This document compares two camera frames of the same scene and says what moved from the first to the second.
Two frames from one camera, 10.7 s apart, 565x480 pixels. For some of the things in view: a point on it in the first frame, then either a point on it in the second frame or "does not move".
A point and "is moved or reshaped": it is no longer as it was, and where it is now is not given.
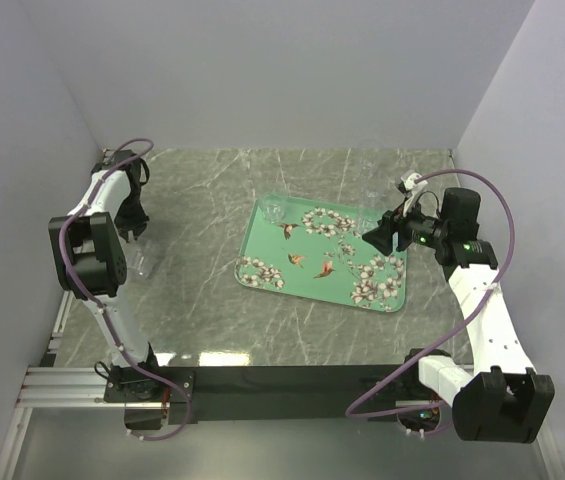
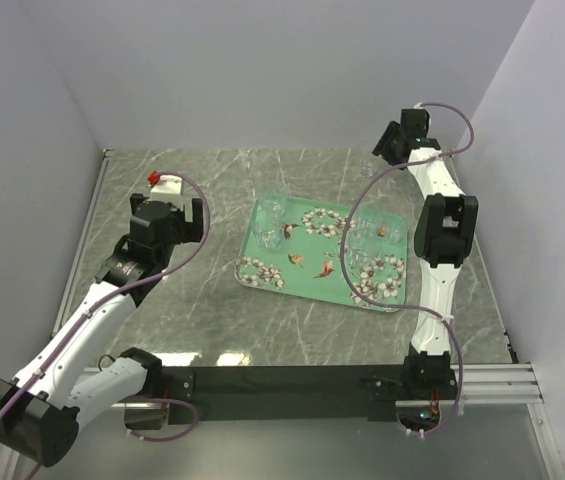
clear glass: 372,197 to 365,249
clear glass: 140,257 is moved or reshaped
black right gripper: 382,237 to 383,144
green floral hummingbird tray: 317,251 does not move
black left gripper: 137,225 to 189,231
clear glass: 366,220 does not move
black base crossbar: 263,394 does not move
